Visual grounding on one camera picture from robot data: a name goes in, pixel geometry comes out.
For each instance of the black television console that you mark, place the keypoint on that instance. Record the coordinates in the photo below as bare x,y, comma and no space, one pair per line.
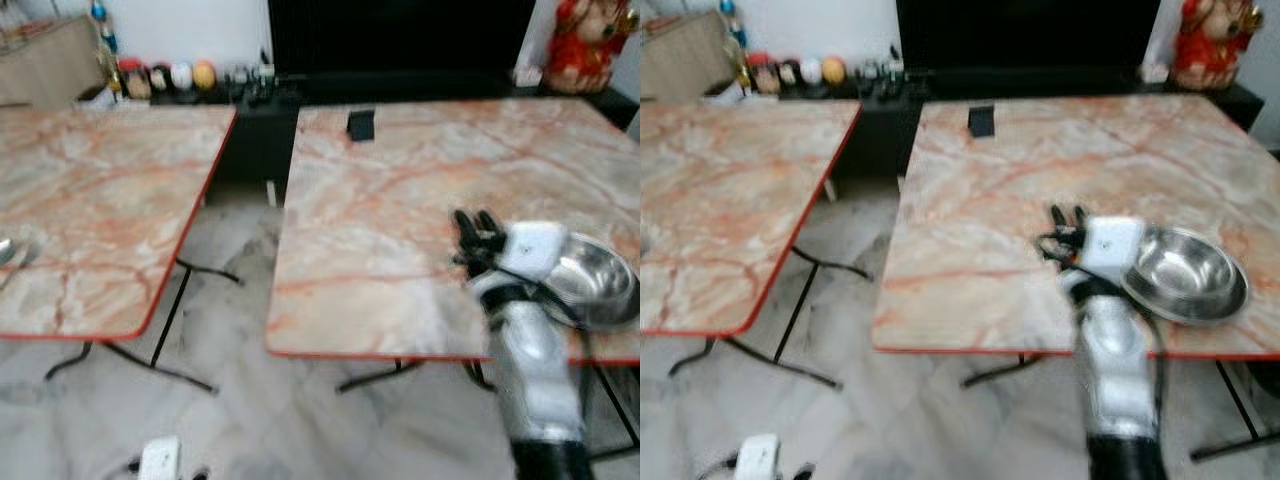
880,140

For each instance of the small white box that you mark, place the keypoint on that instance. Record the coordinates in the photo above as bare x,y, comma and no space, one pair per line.
1156,72

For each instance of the silver metal spoon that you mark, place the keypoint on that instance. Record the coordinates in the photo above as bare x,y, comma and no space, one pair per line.
5,251

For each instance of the light wooden cabinet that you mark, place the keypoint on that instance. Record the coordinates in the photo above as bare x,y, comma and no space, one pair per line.
50,70
685,60

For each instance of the small black phone stand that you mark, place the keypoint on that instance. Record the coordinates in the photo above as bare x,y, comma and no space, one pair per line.
360,125
981,121

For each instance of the stainless steel bowl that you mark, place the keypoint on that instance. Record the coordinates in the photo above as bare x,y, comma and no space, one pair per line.
600,280
1190,275

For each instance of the gold and teal trophy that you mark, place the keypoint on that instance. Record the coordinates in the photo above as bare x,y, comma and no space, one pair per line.
737,50
105,55

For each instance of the red and gold figurine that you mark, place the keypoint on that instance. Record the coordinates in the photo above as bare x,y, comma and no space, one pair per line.
1212,50
585,50

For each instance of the grey cat face box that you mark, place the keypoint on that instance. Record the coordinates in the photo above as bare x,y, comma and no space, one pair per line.
237,75

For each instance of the white furniture leg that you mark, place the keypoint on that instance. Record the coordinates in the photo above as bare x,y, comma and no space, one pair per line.
272,193
831,190

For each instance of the orange round figurine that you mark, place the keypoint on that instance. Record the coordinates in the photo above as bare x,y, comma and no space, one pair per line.
833,71
204,75

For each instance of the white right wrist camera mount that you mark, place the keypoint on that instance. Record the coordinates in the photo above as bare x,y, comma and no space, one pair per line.
1112,248
535,250

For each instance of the white round figurine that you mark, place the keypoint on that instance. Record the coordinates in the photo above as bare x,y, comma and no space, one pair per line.
181,76
810,72

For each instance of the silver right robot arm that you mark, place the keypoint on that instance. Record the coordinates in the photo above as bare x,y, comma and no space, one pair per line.
1115,370
535,370

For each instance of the black television screen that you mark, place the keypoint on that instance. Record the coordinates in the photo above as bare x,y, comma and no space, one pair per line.
1030,35
400,35

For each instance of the black folding table frame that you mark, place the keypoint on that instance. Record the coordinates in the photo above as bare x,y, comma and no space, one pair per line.
170,310
795,310
1240,410

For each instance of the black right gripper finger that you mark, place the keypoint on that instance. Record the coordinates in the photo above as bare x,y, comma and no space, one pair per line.
464,226
490,228
1079,221
1059,222

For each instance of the black hair doll figurine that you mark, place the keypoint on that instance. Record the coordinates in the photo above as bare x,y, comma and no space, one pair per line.
789,76
161,80

